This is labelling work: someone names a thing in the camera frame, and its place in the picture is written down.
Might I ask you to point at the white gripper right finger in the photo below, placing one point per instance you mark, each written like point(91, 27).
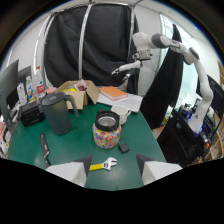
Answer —
point(156, 170)

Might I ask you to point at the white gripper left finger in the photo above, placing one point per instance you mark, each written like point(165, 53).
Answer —
point(71, 171)

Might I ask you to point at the gray plastic pitcher bin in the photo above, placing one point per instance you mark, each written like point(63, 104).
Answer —
point(57, 112)

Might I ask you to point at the black chair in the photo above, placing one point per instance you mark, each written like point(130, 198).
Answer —
point(178, 140)

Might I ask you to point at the small black box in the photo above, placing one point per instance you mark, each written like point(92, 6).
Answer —
point(123, 147)

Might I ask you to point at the colorful floral jar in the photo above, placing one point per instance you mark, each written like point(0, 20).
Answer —
point(106, 132)

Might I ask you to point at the white ceramic mug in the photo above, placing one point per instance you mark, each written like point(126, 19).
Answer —
point(120, 113)

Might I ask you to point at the black electronic box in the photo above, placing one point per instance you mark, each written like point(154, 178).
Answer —
point(31, 114)

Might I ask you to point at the white paper sheet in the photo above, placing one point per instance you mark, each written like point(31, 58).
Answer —
point(128, 101)

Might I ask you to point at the open cardboard box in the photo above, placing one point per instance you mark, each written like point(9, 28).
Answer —
point(79, 94)

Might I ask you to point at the black cloth drape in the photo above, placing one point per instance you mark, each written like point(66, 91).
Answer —
point(163, 86)

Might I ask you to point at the orange book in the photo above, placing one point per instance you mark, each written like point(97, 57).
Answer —
point(113, 92)

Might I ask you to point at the white spray bottle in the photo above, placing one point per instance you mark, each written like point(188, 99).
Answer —
point(21, 94)

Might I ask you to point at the white bottle with blue label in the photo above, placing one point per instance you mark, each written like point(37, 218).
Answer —
point(30, 88)

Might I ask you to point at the white bottle red label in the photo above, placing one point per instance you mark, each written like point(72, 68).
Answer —
point(39, 81)

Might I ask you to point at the black computer monitor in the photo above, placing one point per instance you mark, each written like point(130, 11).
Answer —
point(9, 88)

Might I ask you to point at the black curtain backdrop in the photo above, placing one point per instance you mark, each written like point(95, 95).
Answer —
point(96, 43)

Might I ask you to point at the metal frame pole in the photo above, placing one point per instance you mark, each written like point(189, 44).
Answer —
point(84, 38)

